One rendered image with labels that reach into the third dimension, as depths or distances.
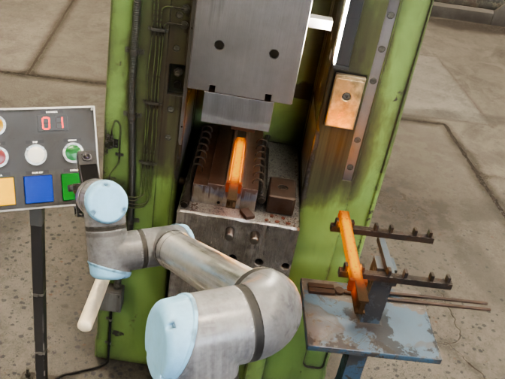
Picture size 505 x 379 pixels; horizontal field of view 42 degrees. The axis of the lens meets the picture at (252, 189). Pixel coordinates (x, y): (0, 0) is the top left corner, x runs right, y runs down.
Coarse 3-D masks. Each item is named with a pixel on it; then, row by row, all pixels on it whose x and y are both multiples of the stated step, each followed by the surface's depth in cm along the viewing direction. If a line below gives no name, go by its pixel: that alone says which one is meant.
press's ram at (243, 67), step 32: (224, 0) 170; (256, 0) 169; (288, 0) 169; (224, 32) 174; (256, 32) 174; (288, 32) 173; (192, 64) 179; (224, 64) 179; (256, 64) 178; (288, 64) 178; (256, 96) 183; (288, 96) 183
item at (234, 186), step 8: (240, 144) 219; (240, 152) 215; (240, 160) 210; (232, 168) 205; (240, 168) 206; (232, 176) 201; (232, 184) 196; (240, 184) 197; (232, 192) 193; (232, 200) 189; (232, 208) 191
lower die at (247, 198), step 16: (208, 128) 232; (224, 128) 232; (224, 144) 221; (256, 144) 224; (208, 160) 213; (224, 160) 212; (256, 160) 215; (208, 176) 204; (224, 176) 204; (256, 176) 206; (192, 192) 201; (208, 192) 201; (224, 192) 201; (240, 192) 200; (256, 192) 200; (240, 208) 203
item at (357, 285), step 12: (348, 216) 195; (348, 228) 189; (348, 240) 184; (348, 252) 179; (348, 264) 176; (360, 276) 171; (348, 288) 169; (360, 288) 165; (360, 300) 161; (360, 312) 163
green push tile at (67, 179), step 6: (66, 174) 182; (72, 174) 182; (78, 174) 183; (66, 180) 182; (72, 180) 183; (78, 180) 183; (66, 186) 182; (66, 192) 182; (72, 192) 183; (66, 198) 182; (72, 198) 183
